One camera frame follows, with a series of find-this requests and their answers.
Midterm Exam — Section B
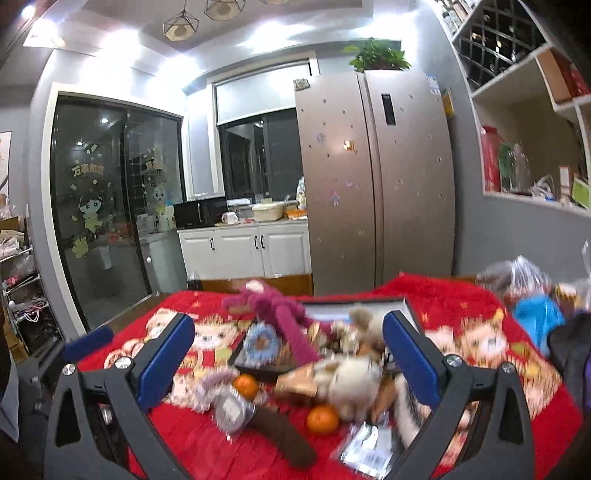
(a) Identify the blue crochet scrunchie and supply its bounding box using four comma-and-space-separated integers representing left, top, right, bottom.
242, 322, 281, 368

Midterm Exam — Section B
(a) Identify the magenta plush bear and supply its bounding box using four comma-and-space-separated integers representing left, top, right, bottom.
222, 282, 321, 367

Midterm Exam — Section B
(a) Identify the dark bag with barcode label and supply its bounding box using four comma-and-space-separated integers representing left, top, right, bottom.
335, 422, 402, 479

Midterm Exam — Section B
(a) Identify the pink crochet scrunchie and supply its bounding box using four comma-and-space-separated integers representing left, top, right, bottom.
190, 366, 239, 413

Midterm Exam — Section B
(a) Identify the blue plastic bag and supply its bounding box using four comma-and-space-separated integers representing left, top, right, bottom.
513, 296, 565, 357

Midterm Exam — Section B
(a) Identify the white disc in plastic bag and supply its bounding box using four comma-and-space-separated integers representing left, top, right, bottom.
212, 385, 256, 436

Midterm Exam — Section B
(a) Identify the clear plastic bag of fruit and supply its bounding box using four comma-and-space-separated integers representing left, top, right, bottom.
476, 256, 553, 306

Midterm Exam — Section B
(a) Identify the orange tangerine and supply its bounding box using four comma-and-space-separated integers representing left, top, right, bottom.
307, 404, 341, 435
232, 374, 260, 401

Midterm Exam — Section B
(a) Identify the glass sliding door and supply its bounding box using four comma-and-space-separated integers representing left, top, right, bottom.
50, 94, 186, 330

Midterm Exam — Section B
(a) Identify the black microwave oven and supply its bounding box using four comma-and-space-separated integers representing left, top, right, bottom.
173, 195, 228, 230

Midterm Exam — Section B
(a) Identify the white kitchen cabinet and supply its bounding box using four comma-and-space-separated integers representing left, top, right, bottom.
177, 220, 311, 280

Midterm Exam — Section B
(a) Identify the dark brown fuzzy item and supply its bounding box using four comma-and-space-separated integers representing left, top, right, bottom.
249, 407, 317, 470

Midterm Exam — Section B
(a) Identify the black shallow gift box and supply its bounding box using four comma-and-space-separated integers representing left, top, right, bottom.
228, 297, 425, 383

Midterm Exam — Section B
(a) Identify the red teddy bear blanket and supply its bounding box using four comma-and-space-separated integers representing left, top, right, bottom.
80, 274, 583, 479

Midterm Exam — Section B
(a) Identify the white mug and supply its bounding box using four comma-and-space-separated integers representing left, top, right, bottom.
221, 211, 239, 225

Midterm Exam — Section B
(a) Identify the gold snack pack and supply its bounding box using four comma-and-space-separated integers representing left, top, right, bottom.
273, 363, 318, 401

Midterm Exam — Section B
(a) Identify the cream plastic basin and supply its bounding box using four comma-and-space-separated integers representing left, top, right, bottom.
252, 201, 286, 222

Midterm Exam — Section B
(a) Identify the red gift box on shelf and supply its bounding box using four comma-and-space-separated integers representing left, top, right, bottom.
481, 125, 503, 192

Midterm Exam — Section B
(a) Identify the champagne double door refrigerator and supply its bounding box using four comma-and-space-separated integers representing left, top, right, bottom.
294, 70, 456, 296

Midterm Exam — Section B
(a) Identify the potted green plant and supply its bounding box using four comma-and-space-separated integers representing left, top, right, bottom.
342, 38, 412, 73

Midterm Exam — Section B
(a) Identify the white plush rabbit keychain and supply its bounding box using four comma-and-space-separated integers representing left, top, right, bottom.
314, 356, 382, 423

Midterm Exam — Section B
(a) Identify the white wall shelf unit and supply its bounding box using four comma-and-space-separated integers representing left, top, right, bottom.
432, 1, 590, 217

